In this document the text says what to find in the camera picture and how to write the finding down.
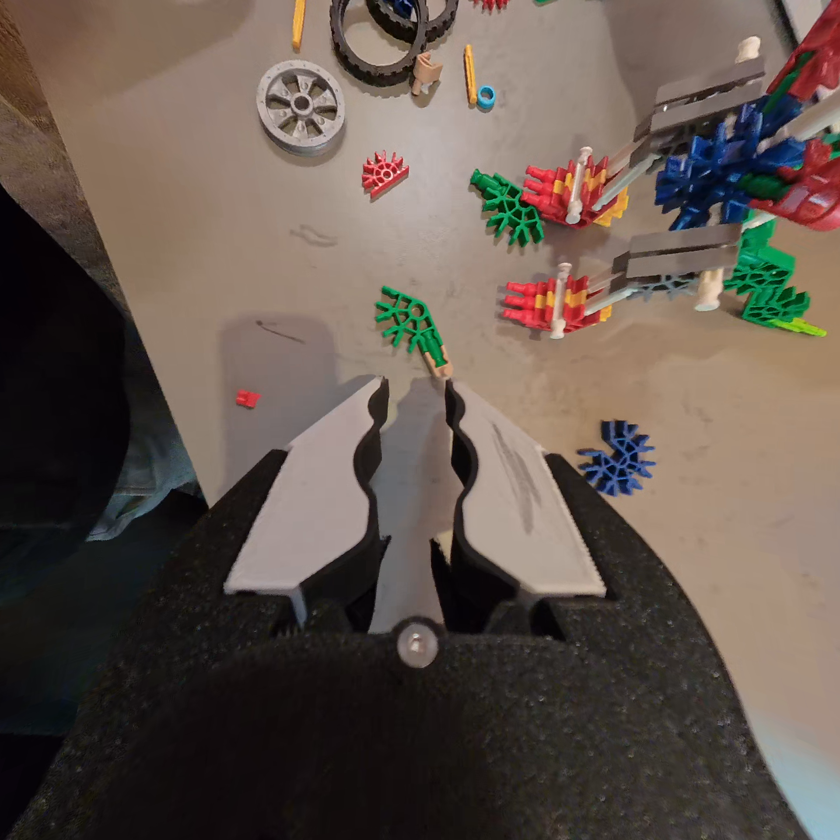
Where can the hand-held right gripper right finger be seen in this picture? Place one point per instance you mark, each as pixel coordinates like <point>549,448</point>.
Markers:
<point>525,512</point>

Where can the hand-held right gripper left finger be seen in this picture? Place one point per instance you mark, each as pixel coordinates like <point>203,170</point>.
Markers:
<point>302,519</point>

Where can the small tan clip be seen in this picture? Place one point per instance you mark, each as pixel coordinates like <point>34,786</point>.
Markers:
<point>440,365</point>

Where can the green fan-shaped connector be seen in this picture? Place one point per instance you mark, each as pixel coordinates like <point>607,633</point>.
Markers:
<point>410,319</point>
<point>505,208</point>

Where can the tan connector piece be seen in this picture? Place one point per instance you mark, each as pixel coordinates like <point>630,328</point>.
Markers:
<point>427,72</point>

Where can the blue snowflake connector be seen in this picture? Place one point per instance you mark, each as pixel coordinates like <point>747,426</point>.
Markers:
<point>617,457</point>

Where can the tiny red plastic piece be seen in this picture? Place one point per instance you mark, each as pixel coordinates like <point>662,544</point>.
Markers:
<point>246,398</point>

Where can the person's leg in jeans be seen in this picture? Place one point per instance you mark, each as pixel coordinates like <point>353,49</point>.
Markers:
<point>145,460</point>

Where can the green and lime connector cluster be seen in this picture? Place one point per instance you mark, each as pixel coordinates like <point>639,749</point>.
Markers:
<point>768,302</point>

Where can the red fan-shaped connector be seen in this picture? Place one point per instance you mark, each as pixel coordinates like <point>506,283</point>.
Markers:
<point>492,4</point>
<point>383,171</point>

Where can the colourful toy construction model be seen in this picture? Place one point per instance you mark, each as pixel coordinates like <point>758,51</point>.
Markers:
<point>715,164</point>

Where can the grey toy wheel hub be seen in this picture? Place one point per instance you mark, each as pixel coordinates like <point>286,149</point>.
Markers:
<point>302,108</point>

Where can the short yellow rod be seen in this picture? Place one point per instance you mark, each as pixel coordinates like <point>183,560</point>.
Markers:
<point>299,20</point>
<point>470,75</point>

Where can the black toy tire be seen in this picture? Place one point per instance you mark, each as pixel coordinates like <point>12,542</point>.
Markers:
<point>374,76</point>
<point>440,24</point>

